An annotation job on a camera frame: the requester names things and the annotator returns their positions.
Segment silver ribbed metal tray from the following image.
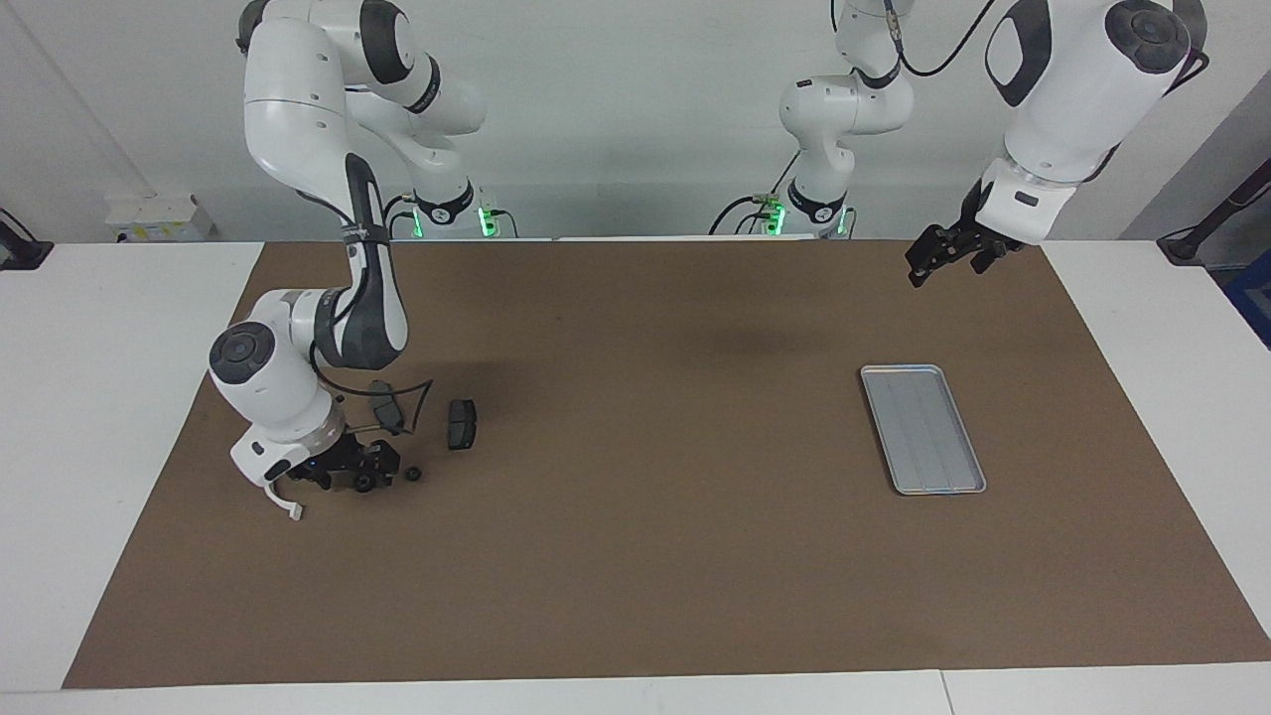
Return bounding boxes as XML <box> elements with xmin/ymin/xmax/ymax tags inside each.
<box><xmin>860</xmin><ymin>364</ymin><xmax>988</xmax><ymax>497</ymax></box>

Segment long grey brake pad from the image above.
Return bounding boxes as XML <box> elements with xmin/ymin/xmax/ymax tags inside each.
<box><xmin>369</xmin><ymin>380</ymin><xmax>408</xmax><ymax>437</ymax></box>

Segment long black clamp stand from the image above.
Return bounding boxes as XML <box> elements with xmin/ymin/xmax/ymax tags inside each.
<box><xmin>1157</xmin><ymin>157</ymin><xmax>1271</xmax><ymax>267</ymax></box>

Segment brown table mat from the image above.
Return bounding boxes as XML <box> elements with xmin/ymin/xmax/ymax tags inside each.
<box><xmin>62</xmin><ymin>238</ymin><xmax>1271</xmax><ymax>690</ymax></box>

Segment blue crate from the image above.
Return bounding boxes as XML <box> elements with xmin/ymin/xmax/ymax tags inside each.
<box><xmin>1223</xmin><ymin>253</ymin><xmax>1271</xmax><ymax>351</ymax></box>

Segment small black clamp stand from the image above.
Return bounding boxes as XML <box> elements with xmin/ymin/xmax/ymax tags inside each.
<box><xmin>0</xmin><ymin>208</ymin><xmax>54</xmax><ymax>271</ymax></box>

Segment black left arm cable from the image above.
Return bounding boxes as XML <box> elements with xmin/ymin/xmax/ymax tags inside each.
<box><xmin>832</xmin><ymin>0</ymin><xmax>1000</xmax><ymax>78</ymax></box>

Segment black left base cables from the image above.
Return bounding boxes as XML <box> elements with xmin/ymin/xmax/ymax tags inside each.
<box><xmin>709</xmin><ymin>149</ymin><xmax>800</xmax><ymax>236</ymax></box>

